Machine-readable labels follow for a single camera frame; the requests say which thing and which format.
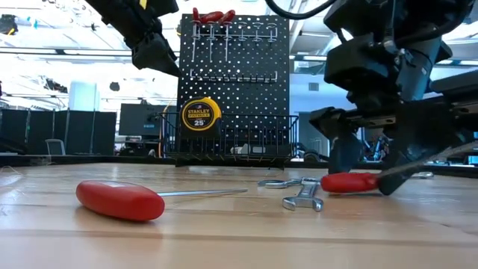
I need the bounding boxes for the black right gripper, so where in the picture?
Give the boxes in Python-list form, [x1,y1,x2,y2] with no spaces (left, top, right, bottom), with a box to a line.
[308,33,466,197]

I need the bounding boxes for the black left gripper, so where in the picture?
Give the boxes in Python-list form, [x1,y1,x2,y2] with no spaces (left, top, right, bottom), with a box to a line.
[119,13,184,79]

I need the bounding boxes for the yellow black tape measure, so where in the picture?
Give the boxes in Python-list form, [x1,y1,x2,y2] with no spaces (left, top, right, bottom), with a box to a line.
[179,96,223,141]

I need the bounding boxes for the black headphones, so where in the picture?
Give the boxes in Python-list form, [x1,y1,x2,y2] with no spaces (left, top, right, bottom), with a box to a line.
[301,149,329,164]

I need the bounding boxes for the black computer monitor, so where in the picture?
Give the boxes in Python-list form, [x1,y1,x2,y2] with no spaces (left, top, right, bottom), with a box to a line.
[118,103,167,137]

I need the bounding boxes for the black metal pegboard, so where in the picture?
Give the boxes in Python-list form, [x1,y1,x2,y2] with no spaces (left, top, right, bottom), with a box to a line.
[176,13,291,167]

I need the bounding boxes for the black office partition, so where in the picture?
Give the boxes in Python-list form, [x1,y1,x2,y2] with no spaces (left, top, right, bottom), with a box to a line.
[0,107,118,156]

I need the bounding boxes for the gray office chair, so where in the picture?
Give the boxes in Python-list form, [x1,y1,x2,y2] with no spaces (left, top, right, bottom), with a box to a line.
[44,137,67,156]

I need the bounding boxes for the white wire wrench rack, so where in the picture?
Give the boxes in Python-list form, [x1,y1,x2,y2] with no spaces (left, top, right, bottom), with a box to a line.
[189,68,279,84]

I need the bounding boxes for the white wire screwdriver ring rack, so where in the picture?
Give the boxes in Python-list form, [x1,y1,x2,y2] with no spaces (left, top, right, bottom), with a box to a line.
[189,21,279,43]

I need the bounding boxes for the black aluminium table frame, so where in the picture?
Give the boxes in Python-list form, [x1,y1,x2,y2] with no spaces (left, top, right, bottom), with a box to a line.
[0,152,478,176]

